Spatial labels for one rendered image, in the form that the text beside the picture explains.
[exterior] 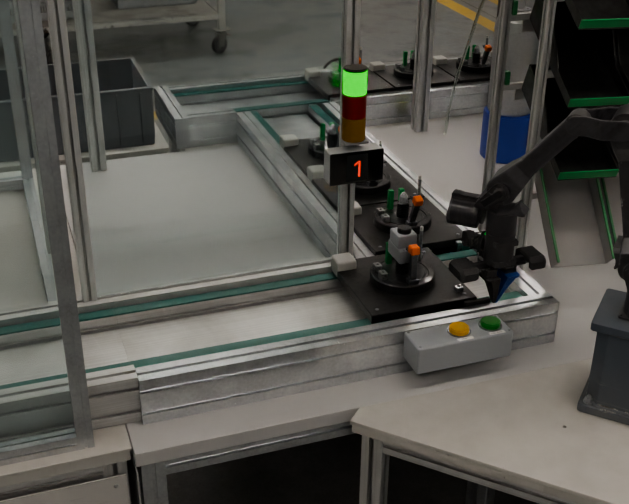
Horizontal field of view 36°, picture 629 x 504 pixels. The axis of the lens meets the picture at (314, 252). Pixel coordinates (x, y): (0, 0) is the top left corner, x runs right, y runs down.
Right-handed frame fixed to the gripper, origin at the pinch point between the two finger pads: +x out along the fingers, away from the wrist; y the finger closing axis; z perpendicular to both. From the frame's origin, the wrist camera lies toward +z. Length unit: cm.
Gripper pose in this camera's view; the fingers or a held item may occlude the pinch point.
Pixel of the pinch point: (495, 286)
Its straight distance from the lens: 193.5
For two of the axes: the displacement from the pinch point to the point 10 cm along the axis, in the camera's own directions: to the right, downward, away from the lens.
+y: -9.4, 1.6, -3.0
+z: -3.4, -4.4, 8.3
